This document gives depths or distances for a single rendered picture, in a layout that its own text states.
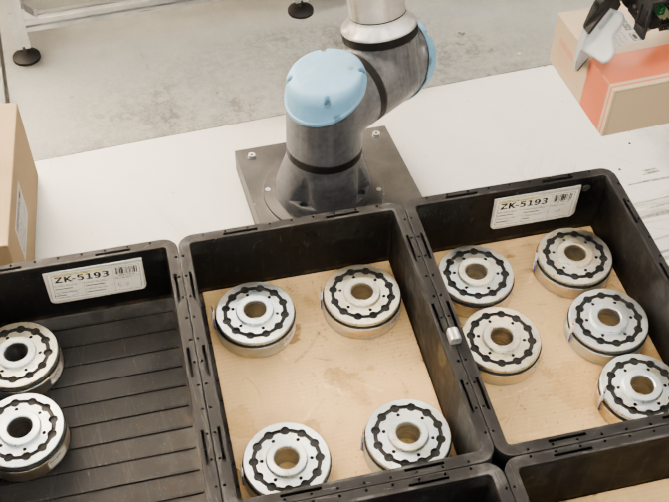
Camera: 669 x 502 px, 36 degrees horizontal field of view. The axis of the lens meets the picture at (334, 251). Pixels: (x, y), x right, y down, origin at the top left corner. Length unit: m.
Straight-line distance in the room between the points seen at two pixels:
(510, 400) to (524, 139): 0.64
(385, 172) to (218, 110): 1.31
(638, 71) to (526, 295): 0.33
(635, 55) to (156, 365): 0.72
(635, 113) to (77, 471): 0.80
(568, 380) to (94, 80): 2.04
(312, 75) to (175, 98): 1.52
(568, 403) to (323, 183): 0.50
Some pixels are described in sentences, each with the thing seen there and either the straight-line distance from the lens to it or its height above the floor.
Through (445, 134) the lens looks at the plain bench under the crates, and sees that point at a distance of 1.83.
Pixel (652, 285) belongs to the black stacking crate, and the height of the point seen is 0.90.
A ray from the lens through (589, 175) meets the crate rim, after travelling 1.46.
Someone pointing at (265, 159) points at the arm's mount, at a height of 0.74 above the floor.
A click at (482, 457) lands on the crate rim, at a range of 1.16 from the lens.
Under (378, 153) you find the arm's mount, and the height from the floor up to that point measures 0.74.
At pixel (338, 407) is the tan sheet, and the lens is 1.30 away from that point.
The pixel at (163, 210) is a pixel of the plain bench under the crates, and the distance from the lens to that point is 1.71.
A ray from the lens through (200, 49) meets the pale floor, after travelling 3.16.
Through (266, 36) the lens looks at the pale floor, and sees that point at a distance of 3.19.
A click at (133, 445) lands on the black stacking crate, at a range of 1.30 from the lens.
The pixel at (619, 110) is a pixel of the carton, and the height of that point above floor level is 1.09.
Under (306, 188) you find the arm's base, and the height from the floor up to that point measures 0.80.
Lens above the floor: 1.93
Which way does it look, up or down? 49 degrees down
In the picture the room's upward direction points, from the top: 1 degrees clockwise
